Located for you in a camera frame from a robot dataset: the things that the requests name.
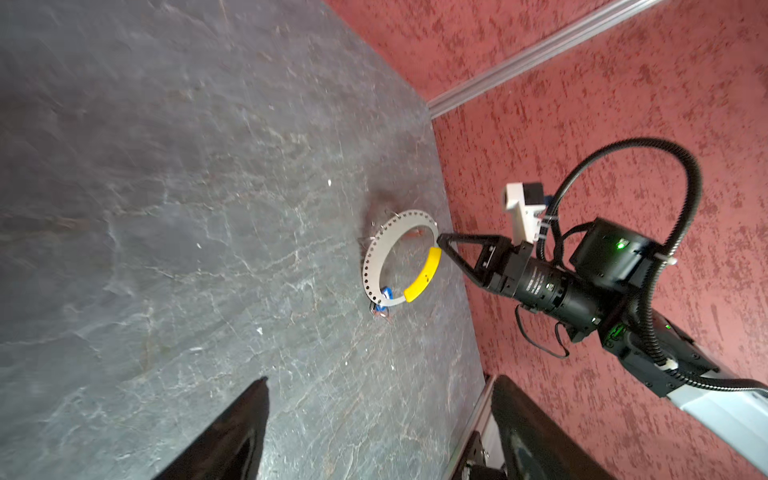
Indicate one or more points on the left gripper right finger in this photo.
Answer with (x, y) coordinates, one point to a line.
(533, 445)

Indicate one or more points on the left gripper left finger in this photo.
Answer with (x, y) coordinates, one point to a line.
(231, 446)

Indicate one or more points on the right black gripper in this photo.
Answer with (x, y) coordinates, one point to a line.
(508, 270)

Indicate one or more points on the large perforated keyring yellow segment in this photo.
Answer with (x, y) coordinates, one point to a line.
(403, 255)

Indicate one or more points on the small keys bunch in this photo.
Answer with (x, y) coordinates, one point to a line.
(379, 311)

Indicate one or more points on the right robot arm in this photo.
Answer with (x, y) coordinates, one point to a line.
(605, 293)

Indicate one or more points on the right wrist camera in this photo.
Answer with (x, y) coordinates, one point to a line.
(525, 202)

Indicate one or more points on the right aluminium corner post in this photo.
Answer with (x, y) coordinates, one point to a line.
(574, 34)

